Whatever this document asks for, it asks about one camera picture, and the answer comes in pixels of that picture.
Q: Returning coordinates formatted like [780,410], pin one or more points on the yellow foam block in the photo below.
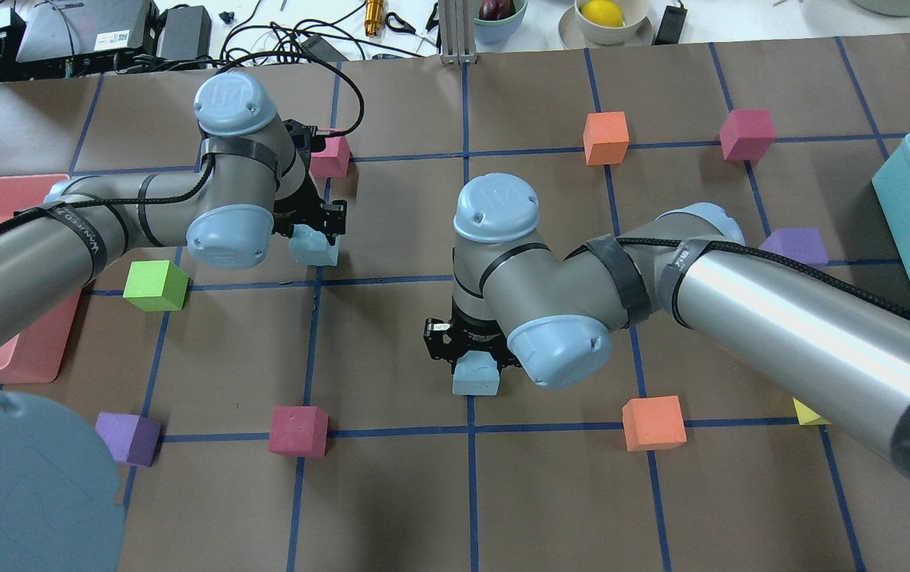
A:
[805,416]

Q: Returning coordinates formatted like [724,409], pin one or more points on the green foam block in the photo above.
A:
[156,286]

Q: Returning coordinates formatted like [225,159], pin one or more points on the orange foam block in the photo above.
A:
[653,424]
[606,138]

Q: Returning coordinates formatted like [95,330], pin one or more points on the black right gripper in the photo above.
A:
[472,332]

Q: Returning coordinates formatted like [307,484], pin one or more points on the magenta foam block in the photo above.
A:
[299,431]
[747,134]

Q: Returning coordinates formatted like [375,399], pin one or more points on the blue bowl with dark fruit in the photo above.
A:
[496,21]

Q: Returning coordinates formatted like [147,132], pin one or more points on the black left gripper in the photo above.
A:
[306,205]

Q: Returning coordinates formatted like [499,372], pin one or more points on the magenta foam block front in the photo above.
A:
[299,431]

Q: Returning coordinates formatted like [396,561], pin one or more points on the pink plastic tray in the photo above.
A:
[36,312]

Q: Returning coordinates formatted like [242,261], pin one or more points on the grey-blue round robot base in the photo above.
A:
[58,484]

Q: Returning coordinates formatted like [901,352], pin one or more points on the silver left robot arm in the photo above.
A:
[254,182]

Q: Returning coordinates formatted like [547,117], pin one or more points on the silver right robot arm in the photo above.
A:
[839,349]

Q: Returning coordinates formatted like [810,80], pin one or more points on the bowl with yellow lemon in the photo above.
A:
[603,23]

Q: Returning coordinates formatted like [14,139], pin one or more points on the magenta foam block far right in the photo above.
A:
[747,134]

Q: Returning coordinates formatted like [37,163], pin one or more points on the black electronics box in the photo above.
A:
[87,31]

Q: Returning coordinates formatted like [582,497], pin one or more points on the orange foam block far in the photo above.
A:
[606,138]

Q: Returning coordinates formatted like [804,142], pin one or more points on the black power adapter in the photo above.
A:
[184,33]

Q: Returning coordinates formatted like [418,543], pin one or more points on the light blue foam block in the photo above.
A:
[476,374]
[311,247]

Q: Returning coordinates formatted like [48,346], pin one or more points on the aluminium profile post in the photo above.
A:
[457,24]

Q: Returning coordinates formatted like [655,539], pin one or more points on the purple foam block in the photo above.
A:
[132,439]
[803,244]

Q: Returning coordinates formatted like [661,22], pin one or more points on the pink foam block behind arm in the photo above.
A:
[333,160]

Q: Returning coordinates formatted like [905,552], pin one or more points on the purple foam block front left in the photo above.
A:
[132,439]

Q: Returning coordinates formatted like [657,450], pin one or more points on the orange handled tool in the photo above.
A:
[374,17]

